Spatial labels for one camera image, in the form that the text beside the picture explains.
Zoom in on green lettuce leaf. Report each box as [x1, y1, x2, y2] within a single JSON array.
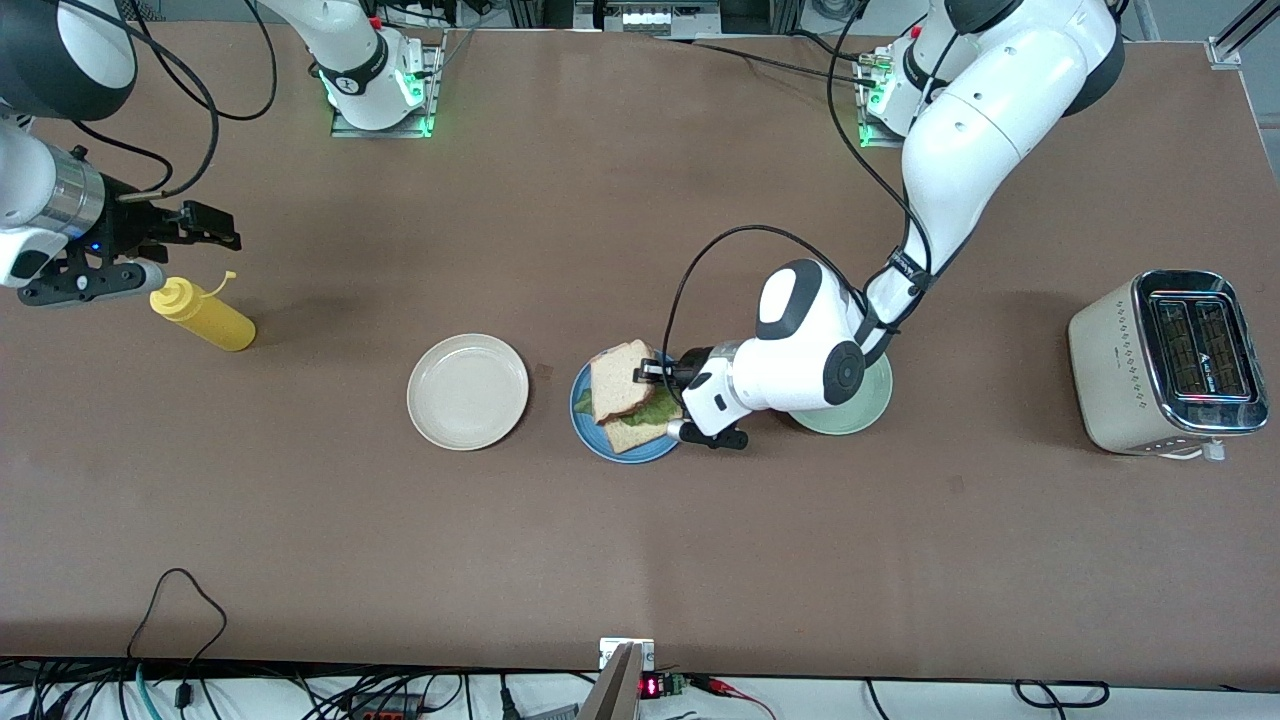
[[572, 383, 687, 428]]

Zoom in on toasted bread slice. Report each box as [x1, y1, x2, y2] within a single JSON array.
[[588, 339, 661, 426]]

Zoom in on yellow squeeze bottle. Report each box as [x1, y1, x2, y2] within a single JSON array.
[[149, 270, 257, 352]]

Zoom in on blue round plate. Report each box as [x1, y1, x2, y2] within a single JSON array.
[[569, 348, 693, 464]]

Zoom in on pale green round plate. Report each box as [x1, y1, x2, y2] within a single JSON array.
[[790, 352, 894, 436]]

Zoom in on beige round plate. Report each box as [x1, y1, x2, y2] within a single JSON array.
[[406, 333, 530, 452]]

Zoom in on white bread slice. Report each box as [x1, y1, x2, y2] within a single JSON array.
[[598, 412, 683, 456]]

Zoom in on silver electronics unit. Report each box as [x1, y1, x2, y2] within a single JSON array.
[[573, 0, 723, 37]]

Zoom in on beige and chrome toaster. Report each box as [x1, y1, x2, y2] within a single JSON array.
[[1067, 269, 1271, 458]]

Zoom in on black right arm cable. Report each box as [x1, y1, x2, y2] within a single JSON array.
[[60, 0, 279, 203]]

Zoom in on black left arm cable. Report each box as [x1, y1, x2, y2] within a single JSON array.
[[660, 0, 936, 373]]

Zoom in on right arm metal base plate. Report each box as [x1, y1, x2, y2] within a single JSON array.
[[330, 28, 447, 139]]

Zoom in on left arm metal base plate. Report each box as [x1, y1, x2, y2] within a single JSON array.
[[855, 50, 966, 151]]

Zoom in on black cable to arm base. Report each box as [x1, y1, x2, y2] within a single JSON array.
[[655, 28, 886, 89]]

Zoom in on silver metal bracket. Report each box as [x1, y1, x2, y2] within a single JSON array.
[[598, 637, 656, 720]]

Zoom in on thin black looped cable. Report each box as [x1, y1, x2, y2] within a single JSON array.
[[126, 567, 229, 706]]

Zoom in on coiled black cable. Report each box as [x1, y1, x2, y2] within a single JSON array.
[[1014, 679, 1111, 709]]

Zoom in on aluminium corner bracket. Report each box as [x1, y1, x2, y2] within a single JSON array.
[[1205, 0, 1280, 69]]

